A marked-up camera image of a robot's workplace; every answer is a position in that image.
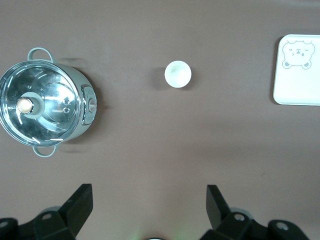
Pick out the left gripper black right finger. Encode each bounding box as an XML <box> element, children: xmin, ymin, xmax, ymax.
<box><xmin>201</xmin><ymin>184</ymin><xmax>270</xmax><ymax>240</ymax></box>

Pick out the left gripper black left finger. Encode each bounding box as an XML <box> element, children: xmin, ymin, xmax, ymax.
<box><xmin>18</xmin><ymin>184</ymin><xmax>94</xmax><ymax>240</ymax></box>

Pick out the white cup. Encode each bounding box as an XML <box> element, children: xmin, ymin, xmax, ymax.
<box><xmin>164</xmin><ymin>60</ymin><xmax>193</xmax><ymax>89</ymax></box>

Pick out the brown table mat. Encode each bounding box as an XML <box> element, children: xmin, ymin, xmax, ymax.
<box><xmin>0</xmin><ymin>0</ymin><xmax>320</xmax><ymax>240</ymax></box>

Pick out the glass pot lid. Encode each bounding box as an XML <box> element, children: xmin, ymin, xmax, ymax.
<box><xmin>0</xmin><ymin>59</ymin><xmax>85</xmax><ymax>148</ymax></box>

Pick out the grey-green electric cooking pot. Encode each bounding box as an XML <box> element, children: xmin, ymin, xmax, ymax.
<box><xmin>0</xmin><ymin>47</ymin><xmax>98</xmax><ymax>158</ymax></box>

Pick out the cream tray with bear print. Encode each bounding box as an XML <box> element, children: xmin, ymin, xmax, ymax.
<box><xmin>271</xmin><ymin>34</ymin><xmax>320</xmax><ymax>106</ymax></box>

